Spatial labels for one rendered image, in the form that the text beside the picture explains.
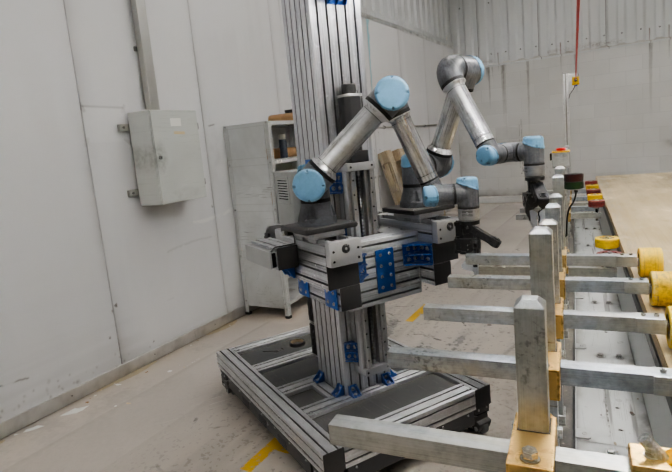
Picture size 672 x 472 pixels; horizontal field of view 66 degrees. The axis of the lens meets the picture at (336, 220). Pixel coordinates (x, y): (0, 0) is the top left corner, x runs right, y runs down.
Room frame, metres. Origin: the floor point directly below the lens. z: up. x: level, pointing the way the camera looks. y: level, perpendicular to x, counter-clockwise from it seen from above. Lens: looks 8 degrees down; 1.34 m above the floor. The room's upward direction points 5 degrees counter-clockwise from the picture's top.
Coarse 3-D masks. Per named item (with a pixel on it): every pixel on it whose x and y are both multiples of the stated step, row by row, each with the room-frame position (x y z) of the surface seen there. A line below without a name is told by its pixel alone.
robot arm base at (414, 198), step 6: (408, 186) 2.20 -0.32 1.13; (414, 186) 2.18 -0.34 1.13; (420, 186) 2.18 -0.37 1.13; (402, 192) 2.24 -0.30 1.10; (408, 192) 2.19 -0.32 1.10; (414, 192) 2.18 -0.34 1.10; (420, 192) 2.18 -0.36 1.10; (402, 198) 2.22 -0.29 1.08; (408, 198) 2.19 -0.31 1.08; (414, 198) 2.18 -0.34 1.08; (420, 198) 2.17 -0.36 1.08; (402, 204) 2.21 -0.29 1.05; (408, 204) 2.18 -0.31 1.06; (414, 204) 2.17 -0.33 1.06; (420, 204) 2.16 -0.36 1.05
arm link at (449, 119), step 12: (468, 60) 2.12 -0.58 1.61; (480, 60) 2.18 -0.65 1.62; (468, 72) 2.11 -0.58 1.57; (480, 72) 2.16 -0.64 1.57; (468, 84) 2.15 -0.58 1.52; (444, 108) 2.23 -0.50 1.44; (444, 120) 2.23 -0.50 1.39; (456, 120) 2.22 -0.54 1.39; (444, 132) 2.24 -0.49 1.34; (432, 144) 2.29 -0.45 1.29; (444, 144) 2.25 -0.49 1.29; (444, 156) 2.25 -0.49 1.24; (444, 168) 2.28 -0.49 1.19
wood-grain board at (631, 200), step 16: (608, 176) 3.90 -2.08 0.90; (624, 176) 3.80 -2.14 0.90; (640, 176) 3.71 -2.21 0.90; (656, 176) 3.62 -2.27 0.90; (608, 192) 3.06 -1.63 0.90; (624, 192) 3.00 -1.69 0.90; (640, 192) 2.94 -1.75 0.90; (656, 192) 2.88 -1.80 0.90; (608, 208) 2.51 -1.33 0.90; (624, 208) 2.47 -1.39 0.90; (640, 208) 2.43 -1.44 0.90; (656, 208) 2.39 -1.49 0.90; (624, 224) 2.09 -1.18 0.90; (640, 224) 2.06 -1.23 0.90; (656, 224) 2.04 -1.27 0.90; (624, 240) 1.82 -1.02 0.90; (640, 240) 1.79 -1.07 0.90; (656, 240) 1.77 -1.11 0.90; (640, 304) 1.24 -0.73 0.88; (656, 336) 0.98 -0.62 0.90
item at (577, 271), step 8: (480, 272) 1.80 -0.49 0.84; (488, 272) 1.78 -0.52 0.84; (496, 272) 1.77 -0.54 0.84; (504, 272) 1.76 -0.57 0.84; (512, 272) 1.75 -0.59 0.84; (520, 272) 1.74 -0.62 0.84; (528, 272) 1.73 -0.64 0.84; (576, 272) 1.66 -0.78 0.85; (584, 272) 1.65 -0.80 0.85; (592, 272) 1.64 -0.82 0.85; (600, 272) 1.63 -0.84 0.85; (608, 272) 1.62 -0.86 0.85; (616, 272) 1.61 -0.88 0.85
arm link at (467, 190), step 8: (472, 176) 1.82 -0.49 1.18; (456, 184) 1.81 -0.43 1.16; (464, 184) 1.79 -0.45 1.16; (472, 184) 1.79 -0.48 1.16; (456, 192) 1.79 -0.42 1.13; (464, 192) 1.79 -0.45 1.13; (472, 192) 1.79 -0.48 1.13; (464, 200) 1.79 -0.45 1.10; (472, 200) 1.79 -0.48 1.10; (464, 208) 1.79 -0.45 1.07; (472, 208) 1.79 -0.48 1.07
